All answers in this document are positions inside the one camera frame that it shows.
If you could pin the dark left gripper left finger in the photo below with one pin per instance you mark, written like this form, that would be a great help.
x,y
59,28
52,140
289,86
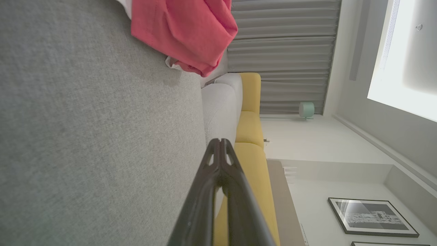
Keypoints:
x,y
198,205

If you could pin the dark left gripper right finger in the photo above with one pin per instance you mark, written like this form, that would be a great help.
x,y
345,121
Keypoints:
x,y
244,212

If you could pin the red shorts with white waistband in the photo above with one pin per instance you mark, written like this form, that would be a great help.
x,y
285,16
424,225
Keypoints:
x,y
187,30

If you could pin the red and white jersey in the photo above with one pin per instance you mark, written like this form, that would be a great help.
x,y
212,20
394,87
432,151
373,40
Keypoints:
x,y
124,7

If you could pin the brown ledge behind sofa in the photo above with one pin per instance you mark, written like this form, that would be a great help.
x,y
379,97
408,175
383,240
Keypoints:
x,y
285,205

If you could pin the yellow sofa backrest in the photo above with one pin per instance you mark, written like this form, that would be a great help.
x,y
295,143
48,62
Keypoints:
x,y
251,130

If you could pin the light grey sofa cushion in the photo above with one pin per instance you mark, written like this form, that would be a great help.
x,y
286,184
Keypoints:
x,y
220,106

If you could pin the mint green floor lamp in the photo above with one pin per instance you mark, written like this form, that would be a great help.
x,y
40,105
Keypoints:
x,y
306,110

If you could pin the large grey sofa seat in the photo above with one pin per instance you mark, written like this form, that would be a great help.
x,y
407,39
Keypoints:
x,y
95,136

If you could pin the large black framed picture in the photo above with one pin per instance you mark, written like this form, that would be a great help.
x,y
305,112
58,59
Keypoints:
x,y
372,217

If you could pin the grey pleated curtain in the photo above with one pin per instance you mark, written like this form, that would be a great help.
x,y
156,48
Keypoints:
x,y
286,51

